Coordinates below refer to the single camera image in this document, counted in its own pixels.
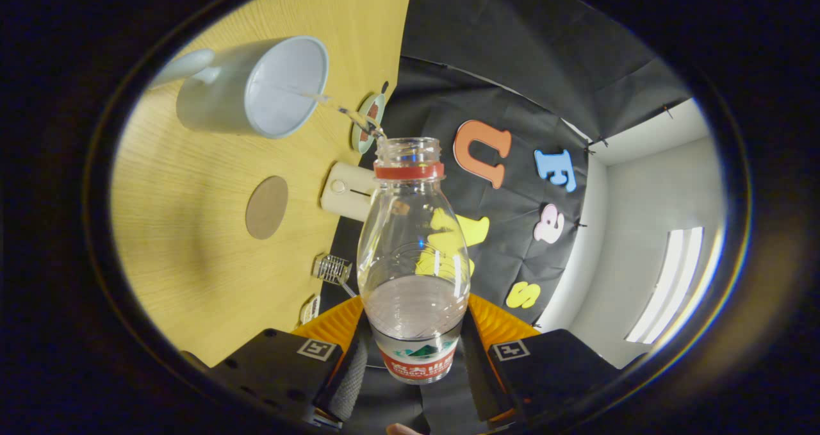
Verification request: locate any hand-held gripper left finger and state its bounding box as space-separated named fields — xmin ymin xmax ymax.
xmin=183 ymin=294 xmax=372 ymax=431

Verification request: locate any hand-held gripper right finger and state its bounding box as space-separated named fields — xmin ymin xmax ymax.
xmin=463 ymin=292 xmax=648 ymax=426

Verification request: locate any clear plastic juice bottle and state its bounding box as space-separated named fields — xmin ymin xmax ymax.
xmin=356 ymin=137 xmax=472 ymax=384

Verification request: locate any round brown coaster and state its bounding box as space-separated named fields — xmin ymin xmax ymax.
xmin=245 ymin=176 xmax=289 ymax=240

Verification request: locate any white cup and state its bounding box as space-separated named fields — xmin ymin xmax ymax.
xmin=151 ymin=35 xmax=330 ymax=140

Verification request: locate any white toaster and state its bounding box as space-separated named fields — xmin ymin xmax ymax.
xmin=320 ymin=161 xmax=379 ymax=222

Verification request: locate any ceiling light panel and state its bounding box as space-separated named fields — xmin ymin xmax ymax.
xmin=625 ymin=227 xmax=726 ymax=346

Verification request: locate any wooden table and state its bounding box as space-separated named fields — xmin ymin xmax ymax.
xmin=110 ymin=0 xmax=417 ymax=368

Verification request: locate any pale green plate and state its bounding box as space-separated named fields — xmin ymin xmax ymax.
xmin=350 ymin=92 xmax=386 ymax=154

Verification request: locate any brown cookie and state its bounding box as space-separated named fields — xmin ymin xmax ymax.
xmin=360 ymin=101 xmax=380 ymax=142

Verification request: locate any metal wire utensil holder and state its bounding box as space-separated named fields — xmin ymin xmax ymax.
xmin=312 ymin=254 xmax=353 ymax=285

